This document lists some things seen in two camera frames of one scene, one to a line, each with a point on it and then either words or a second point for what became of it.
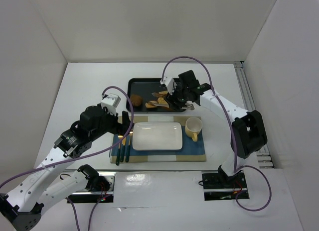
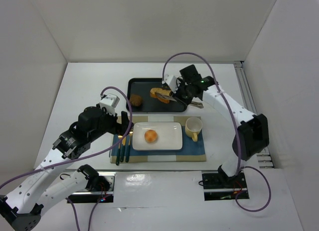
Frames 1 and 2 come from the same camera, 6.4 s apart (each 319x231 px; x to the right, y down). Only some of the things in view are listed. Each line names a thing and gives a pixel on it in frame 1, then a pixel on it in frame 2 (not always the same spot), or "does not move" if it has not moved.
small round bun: [151, 104] -> [150, 136]
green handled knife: [127, 149] does not move
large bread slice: [161, 101] -> [161, 91]
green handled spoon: [120, 137] does not move
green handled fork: [122, 148] does not move
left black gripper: [125, 122] does not move
